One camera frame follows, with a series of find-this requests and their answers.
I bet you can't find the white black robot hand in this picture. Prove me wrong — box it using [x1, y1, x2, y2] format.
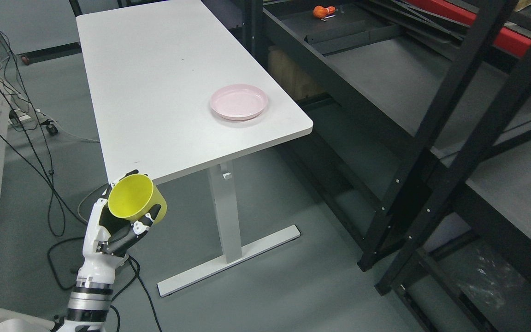
[77, 169, 160, 284]

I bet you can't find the yellow plastic cup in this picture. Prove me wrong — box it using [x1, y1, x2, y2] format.
[107, 173, 168, 222]

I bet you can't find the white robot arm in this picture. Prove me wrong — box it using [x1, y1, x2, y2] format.
[51, 277, 113, 332]

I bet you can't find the orange object on shelf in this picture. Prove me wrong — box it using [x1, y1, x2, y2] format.
[313, 6, 336, 19]

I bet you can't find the black metal shelf rack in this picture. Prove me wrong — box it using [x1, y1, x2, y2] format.
[251, 0, 531, 332]

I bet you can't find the white power strip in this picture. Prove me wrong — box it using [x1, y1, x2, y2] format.
[7, 110, 47, 130]

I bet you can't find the white table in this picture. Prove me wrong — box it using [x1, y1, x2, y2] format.
[76, 0, 313, 296]

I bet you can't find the pink plastic plate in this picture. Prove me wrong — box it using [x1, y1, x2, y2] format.
[209, 84, 268, 121]

